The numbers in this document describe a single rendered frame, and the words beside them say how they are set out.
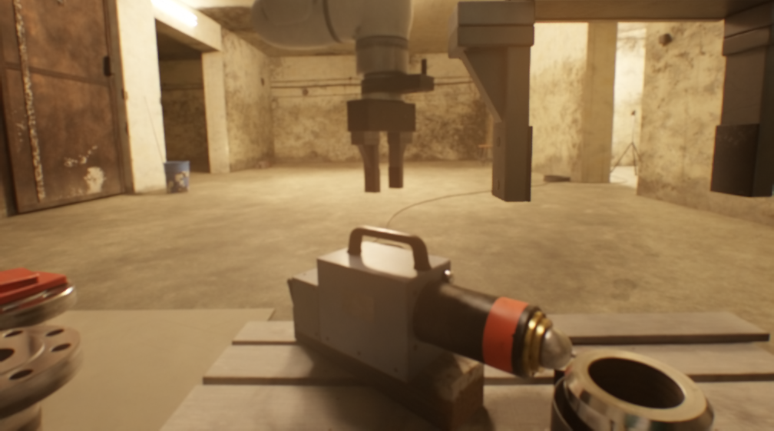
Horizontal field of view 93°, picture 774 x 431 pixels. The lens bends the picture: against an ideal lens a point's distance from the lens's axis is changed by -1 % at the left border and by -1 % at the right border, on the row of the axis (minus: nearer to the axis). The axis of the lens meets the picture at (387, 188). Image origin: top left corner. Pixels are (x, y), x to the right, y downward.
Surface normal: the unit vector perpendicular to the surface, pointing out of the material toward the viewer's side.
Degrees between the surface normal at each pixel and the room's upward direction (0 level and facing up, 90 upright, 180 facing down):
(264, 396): 0
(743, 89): 90
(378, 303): 90
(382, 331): 90
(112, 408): 0
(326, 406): 0
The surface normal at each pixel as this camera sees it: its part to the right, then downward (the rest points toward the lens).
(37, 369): -0.02, -0.99
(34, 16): 1.00, -0.01
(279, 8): -0.30, 0.64
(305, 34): -0.16, 0.85
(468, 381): 0.72, 0.07
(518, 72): 0.00, 0.13
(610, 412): -0.61, -0.51
